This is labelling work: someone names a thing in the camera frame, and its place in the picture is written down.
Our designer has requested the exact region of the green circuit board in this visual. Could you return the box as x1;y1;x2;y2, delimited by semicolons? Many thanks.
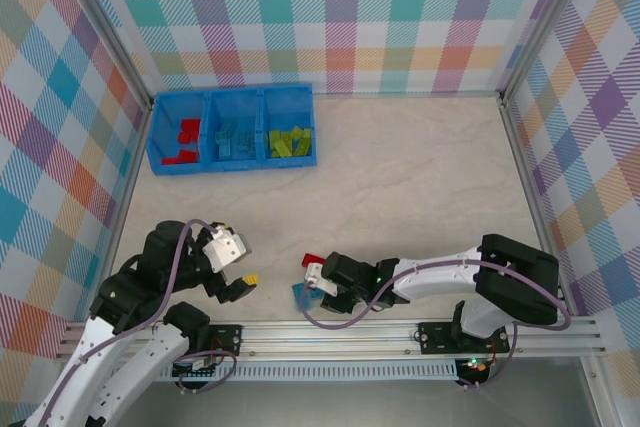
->
172;357;221;379

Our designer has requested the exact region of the blue plastic bin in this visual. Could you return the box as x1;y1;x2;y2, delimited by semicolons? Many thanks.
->
146;90;210;178
204;88;265;174
259;82;320;171

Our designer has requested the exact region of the small lit circuit board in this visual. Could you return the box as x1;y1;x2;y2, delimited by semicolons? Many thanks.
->
459;356;490;374

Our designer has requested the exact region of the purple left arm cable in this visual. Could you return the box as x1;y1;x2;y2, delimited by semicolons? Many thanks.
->
34;218;239;427

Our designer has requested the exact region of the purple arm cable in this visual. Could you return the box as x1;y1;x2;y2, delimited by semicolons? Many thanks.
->
299;256;572;332
34;218;239;427

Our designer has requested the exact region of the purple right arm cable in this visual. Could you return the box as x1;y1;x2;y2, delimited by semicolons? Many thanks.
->
299;256;572;332

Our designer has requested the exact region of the aluminium slotted mounting rail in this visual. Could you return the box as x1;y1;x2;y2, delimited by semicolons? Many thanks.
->
54;319;609;362

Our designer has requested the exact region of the aluminium side floor rail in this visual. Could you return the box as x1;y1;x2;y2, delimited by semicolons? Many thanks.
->
497;91;576;318
87;99;154;323

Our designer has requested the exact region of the white slotted cable duct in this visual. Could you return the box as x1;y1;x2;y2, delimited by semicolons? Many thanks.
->
78;362;460;382

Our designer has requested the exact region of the thin purple base cable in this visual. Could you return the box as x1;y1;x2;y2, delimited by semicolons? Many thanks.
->
457;336;517;391

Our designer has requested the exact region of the aluminium back floor rail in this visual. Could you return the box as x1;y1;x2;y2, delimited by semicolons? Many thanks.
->
312;91;504;99

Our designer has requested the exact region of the aluminium upright frame post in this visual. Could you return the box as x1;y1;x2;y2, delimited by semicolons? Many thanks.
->
497;0;601;103
59;0;154;108

